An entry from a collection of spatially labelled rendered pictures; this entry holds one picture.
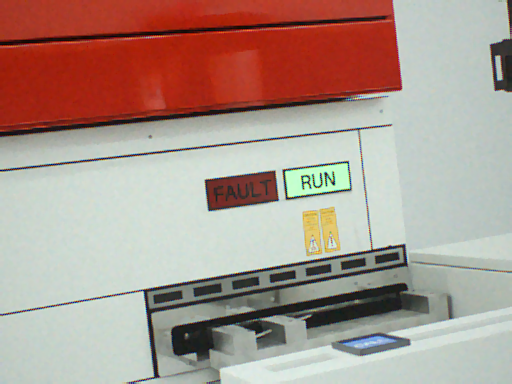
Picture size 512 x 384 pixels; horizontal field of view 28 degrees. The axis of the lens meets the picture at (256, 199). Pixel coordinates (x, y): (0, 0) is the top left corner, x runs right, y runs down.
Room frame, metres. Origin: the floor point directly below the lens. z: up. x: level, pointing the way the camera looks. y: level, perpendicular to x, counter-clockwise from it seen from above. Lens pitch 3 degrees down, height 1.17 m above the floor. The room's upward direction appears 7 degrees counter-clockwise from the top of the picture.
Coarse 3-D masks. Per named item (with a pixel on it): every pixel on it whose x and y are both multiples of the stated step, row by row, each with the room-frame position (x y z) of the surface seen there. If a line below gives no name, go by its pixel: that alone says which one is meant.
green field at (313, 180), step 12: (312, 168) 1.61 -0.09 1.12; (324, 168) 1.62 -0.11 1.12; (336, 168) 1.63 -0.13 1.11; (288, 180) 1.59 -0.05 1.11; (300, 180) 1.60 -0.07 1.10; (312, 180) 1.61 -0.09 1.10; (324, 180) 1.62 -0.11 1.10; (336, 180) 1.63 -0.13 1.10; (348, 180) 1.63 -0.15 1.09; (288, 192) 1.59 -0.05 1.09; (300, 192) 1.60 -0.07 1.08; (312, 192) 1.61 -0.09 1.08
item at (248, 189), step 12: (228, 180) 1.55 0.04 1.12; (240, 180) 1.56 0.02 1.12; (252, 180) 1.57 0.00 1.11; (264, 180) 1.57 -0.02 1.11; (216, 192) 1.54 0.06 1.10; (228, 192) 1.55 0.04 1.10; (240, 192) 1.56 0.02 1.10; (252, 192) 1.57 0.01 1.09; (264, 192) 1.57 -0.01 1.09; (216, 204) 1.54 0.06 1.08; (228, 204) 1.55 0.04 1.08
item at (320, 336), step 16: (352, 320) 1.57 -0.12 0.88; (368, 320) 1.56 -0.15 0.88; (384, 320) 1.54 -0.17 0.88; (400, 320) 1.53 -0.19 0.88; (416, 320) 1.54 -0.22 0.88; (432, 320) 1.55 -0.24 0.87; (320, 336) 1.48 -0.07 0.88; (336, 336) 1.48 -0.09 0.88; (352, 336) 1.49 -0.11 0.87; (224, 352) 1.44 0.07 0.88; (256, 352) 1.43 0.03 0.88; (272, 352) 1.44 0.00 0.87; (288, 352) 1.45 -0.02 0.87
